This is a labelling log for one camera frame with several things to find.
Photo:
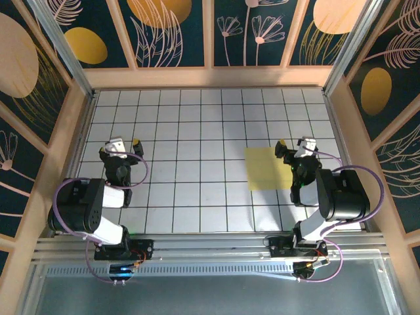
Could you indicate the yellow paper sheet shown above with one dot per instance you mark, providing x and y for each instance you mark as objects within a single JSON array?
[{"x": 262, "y": 170}]

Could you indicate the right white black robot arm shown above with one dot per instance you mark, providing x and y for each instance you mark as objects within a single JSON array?
[{"x": 344, "y": 197}]

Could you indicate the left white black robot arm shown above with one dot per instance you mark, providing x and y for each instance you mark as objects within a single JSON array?
[{"x": 82, "y": 210}]

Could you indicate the white grid mat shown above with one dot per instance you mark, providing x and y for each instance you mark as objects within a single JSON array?
[{"x": 131, "y": 98}]

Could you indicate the black connector board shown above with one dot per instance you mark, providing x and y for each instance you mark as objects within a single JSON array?
[{"x": 123, "y": 269}]

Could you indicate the grey metal tray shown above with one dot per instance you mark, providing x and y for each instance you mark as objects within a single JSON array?
[{"x": 210, "y": 295}]

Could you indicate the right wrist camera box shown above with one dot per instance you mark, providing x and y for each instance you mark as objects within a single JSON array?
[{"x": 307, "y": 145}]

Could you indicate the aluminium side rail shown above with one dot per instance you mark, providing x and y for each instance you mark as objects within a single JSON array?
[
  {"x": 336, "y": 131},
  {"x": 82, "y": 131}
]

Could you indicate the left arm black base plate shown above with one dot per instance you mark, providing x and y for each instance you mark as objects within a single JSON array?
[{"x": 146, "y": 246}]

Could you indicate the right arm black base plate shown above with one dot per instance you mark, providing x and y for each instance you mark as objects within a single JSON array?
[{"x": 277, "y": 249}]

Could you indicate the aluminium corner post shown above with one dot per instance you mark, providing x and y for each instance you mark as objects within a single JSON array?
[
  {"x": 62, "y": 49},
  {"x": 351, "y": 46}
]

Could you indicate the aluminium frame rail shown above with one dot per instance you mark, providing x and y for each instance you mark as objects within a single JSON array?
[{"x": 210, "y": 244}]

